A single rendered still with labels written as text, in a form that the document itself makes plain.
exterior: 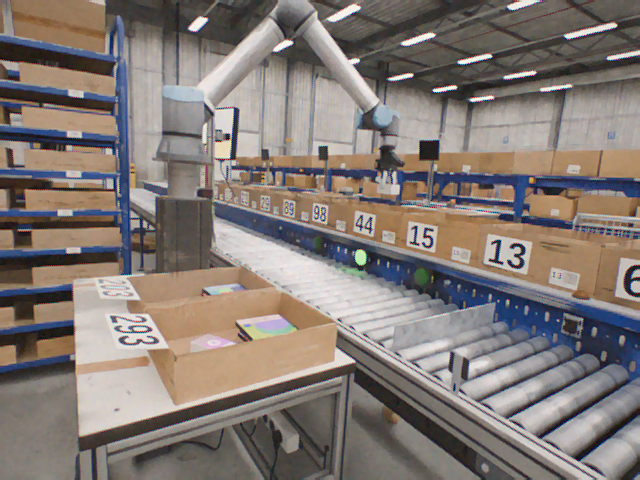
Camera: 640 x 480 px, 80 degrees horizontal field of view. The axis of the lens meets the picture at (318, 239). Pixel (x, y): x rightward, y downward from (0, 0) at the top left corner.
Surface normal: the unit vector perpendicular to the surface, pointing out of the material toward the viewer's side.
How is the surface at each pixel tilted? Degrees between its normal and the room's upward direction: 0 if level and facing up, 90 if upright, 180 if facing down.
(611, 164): 90
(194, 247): 90
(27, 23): 123
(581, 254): 90
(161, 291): 89
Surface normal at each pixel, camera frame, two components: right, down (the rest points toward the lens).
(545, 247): -0.84, 0.04
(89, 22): 0.43, 0.68
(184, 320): 0.57, 0.15
